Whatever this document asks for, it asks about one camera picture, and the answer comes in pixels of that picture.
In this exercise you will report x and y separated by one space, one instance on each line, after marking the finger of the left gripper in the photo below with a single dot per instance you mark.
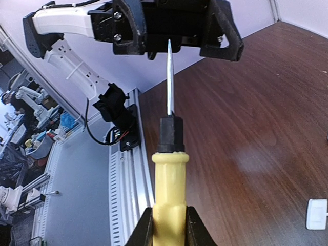
129 28
220 37

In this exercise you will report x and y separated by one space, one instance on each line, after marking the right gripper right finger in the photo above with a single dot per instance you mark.
196 231

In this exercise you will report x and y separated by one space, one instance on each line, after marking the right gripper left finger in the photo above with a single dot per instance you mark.
142 235

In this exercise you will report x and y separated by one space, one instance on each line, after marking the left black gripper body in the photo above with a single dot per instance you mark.
177 22

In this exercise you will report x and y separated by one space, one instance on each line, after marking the yellow handled screwdriver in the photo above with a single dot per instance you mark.
169 210

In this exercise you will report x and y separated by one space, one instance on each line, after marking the white battery cover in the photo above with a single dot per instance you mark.
316 214

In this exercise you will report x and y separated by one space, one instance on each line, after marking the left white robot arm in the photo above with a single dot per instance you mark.
45 31

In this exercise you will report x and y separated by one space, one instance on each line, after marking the right aluminium frame post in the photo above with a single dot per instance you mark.
275 10

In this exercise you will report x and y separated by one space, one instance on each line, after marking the front aluminium rail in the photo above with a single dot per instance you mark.
95 194

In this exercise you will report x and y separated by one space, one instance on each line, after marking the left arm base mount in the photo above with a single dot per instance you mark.
125 130

